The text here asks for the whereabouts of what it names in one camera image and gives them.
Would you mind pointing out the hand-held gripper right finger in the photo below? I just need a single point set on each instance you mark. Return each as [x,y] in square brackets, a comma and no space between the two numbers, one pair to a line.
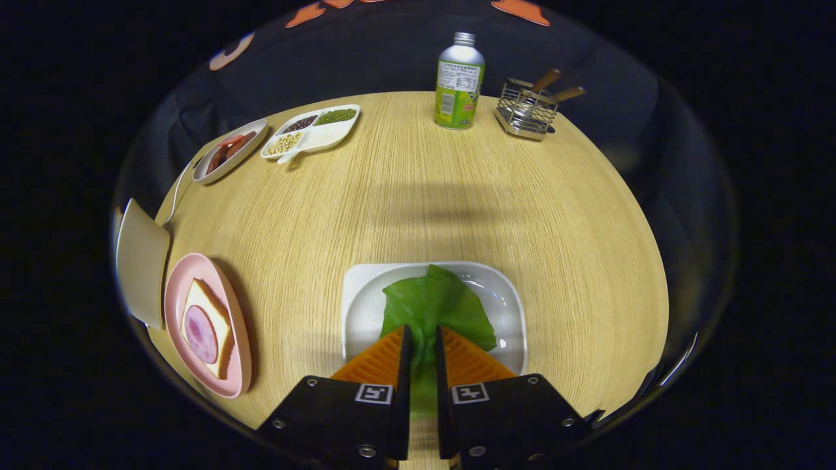
[503,418]

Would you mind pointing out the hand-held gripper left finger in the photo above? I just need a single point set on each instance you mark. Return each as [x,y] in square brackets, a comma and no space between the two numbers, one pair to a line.
[353,418]

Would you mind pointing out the green lettuce leaf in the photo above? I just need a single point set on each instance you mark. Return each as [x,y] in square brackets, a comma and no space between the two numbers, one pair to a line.
[424,307]

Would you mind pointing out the white rectangular plate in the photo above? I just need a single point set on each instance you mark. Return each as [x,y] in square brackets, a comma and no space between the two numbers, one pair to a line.
[366,307]

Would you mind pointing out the round ham slice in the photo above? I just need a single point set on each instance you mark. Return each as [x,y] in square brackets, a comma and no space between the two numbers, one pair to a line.
[201,334]

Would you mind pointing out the plain bread slice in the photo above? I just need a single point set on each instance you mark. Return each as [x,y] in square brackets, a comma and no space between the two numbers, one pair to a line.
[212,307]

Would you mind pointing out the pink plate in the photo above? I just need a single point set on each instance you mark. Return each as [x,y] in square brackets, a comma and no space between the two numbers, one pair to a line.
[196,267]

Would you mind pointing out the white toaster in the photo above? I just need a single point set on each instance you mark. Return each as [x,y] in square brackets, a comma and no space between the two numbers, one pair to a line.
[140,261]

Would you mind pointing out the pile of yellow soybeans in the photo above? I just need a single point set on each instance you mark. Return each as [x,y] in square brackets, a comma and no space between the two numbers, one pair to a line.
[284,143]

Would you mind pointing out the divided white dish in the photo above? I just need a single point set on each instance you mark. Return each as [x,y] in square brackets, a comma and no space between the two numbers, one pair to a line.
[326,134]

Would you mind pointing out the round white plate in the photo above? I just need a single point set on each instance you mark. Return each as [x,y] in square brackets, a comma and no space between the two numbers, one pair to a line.
[251,147]

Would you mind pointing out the brown meat piece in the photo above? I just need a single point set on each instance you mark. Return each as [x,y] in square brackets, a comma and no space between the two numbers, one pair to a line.
[240,145]
[217,160]

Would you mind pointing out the pile of dark beans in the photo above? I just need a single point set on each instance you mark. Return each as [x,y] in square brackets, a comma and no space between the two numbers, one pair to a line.
[300,123]

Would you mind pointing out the pile of green beans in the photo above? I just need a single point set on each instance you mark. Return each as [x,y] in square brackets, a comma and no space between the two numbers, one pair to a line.
[336,117]

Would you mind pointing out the pink sausage slice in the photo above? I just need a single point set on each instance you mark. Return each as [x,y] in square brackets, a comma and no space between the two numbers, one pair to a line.
[228,140]

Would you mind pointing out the green and silver bottle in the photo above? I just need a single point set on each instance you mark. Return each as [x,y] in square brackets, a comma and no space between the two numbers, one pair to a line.
[457,85]

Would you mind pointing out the black backdrop cloth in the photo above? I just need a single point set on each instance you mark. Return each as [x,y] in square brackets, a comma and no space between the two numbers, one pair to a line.
[366,59]

